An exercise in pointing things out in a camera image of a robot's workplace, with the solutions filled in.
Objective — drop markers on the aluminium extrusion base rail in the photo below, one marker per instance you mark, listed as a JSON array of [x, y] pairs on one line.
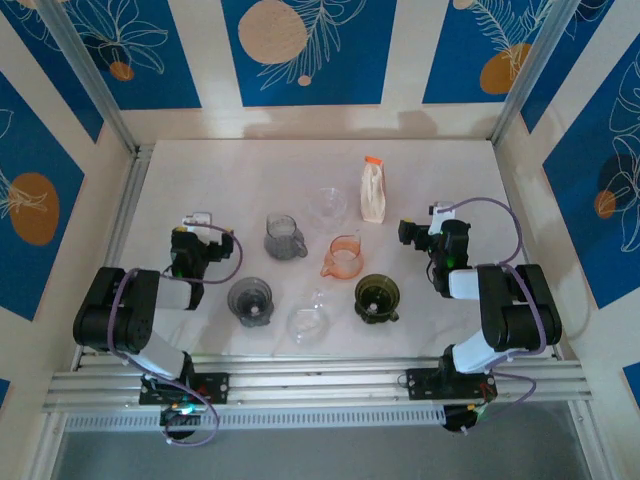
[[320, 385]]

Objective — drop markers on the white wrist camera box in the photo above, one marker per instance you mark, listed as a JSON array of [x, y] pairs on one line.
[[197, 219], [440, 215]]

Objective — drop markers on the coffee filter bag orange top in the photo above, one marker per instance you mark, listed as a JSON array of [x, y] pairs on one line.
[[374, 195]]

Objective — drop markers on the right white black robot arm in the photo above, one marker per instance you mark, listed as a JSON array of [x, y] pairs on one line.
[[520, 310]]

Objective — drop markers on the black controller box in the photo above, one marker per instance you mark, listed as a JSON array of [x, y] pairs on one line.
[[457, 420], [177, 425]]

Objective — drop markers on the smoky grey glass server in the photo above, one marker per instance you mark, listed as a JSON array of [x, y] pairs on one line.
[[280, 240]]

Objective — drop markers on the clear coffee dripper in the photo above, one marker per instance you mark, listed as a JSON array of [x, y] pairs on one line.
[[307, 325]]

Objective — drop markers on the aluminium side rail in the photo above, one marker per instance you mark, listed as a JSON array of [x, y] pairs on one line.
[[125, 210], [506, 175]]

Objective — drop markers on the aluminium frame leg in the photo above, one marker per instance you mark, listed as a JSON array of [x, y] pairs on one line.
[[47, 450], [585, 440]]

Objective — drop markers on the orange glass server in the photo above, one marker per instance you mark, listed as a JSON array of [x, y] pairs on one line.
[[345, 260]]

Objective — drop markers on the aluminium frame post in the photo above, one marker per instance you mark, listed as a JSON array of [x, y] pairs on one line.
[[90, 70], [530, 60]]

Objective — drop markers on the olive green coffee dripper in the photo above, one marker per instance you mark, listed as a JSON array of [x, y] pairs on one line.
[[377, 295]]

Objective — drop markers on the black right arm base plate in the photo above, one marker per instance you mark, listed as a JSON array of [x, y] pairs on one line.
[[420, 384]]

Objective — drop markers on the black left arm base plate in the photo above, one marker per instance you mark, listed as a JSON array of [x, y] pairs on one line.
[[217, 392]]

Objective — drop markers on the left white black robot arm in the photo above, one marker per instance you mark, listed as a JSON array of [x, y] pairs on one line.
[[115, 310]]

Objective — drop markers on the smoky grey coffee dripper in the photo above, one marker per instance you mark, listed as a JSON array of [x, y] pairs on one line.
[[250, 300]]

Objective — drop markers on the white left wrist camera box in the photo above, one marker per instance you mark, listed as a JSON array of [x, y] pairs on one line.
[[197, 219]]

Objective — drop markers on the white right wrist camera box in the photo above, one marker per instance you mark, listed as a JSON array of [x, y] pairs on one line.
[[440, 215]]

